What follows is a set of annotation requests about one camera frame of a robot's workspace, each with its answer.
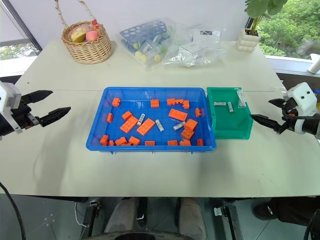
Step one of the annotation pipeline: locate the white cylinder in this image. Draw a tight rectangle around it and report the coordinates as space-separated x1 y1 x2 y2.
307 59 320 75

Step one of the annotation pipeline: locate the crumpled clear plastic bag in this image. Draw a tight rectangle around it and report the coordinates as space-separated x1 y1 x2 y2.
161 21 229 69

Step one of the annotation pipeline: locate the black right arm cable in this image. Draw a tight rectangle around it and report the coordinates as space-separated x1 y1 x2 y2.
305 208 320 240

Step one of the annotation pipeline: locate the thick orange building block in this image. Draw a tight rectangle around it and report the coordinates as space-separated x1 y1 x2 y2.
184 118 199 132
180 128 195 141

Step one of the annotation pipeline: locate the pink toy peach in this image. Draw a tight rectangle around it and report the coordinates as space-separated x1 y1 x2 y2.
85 30 99 42

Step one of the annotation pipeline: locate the blue test tube rack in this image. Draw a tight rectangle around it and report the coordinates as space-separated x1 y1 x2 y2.
119 20 171 52

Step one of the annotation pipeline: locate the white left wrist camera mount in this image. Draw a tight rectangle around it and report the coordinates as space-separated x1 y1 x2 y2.
0 81 23 135

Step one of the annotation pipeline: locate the orange plastic building brick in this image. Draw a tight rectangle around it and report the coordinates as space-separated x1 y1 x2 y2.
119 116 140 133
136 117 156 137
168 108 189 122

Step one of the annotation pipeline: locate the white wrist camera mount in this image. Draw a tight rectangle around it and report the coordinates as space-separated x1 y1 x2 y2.
0 81 23 135
283 82 319 117

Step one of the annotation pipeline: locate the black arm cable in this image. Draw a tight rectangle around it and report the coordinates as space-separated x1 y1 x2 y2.
0 181 27 240
305 208 320 240

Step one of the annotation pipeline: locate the green leafy plant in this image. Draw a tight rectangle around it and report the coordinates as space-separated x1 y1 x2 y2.
244 0 289 35

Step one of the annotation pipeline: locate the clear plastic bag with rack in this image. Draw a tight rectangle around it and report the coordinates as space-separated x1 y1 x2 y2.
116 16 181 70

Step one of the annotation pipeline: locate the black table frame leg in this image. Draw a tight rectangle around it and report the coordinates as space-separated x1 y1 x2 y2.
213 199 245 240
80 197 102 239

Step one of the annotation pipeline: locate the black shoe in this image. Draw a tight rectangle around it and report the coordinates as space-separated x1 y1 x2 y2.
252 197 320 226

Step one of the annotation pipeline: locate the yellow toy bread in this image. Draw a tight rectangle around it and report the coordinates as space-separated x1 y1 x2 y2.
70 27 89 43

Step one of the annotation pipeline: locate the white bubble plant pot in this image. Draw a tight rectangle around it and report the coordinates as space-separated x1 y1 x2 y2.
235 27 262 53

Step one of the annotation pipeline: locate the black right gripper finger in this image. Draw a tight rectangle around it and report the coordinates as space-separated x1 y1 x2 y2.
249 114 285 135
267 98 286 109

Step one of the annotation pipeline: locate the clear label sleeve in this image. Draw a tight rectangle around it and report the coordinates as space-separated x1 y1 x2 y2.
236 90 247 109

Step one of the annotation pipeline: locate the grey rounded leg shape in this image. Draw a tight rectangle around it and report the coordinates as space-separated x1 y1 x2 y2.
103 197 141 235
177 197 208 240

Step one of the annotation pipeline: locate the wicker basket with handle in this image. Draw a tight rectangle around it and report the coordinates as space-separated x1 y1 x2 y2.
54 0 113 65

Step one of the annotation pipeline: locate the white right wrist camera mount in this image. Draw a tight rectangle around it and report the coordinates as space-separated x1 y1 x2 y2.
283 82 319 117

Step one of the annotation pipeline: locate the green plastic bin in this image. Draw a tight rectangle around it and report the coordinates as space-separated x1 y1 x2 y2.
206 86 255 141

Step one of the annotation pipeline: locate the thin white cord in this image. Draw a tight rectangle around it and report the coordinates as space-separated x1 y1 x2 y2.
74 201 87 227

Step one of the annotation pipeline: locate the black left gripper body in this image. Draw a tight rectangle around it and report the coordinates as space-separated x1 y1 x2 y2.
11 96 41 131

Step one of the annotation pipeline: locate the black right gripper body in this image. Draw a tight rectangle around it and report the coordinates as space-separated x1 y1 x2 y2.
280 97 300 132

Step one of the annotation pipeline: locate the blue plastic tray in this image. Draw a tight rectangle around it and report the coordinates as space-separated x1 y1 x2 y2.
85 86 217 153

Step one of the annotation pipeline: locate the dark rounded base shape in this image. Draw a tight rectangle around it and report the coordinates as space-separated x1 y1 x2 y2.
87 231 201 240

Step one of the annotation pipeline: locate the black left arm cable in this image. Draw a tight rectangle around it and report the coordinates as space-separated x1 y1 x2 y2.
0 181 27 240

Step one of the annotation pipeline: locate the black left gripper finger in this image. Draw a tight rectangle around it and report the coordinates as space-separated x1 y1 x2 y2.
21 90 54 106
38 106 72 128

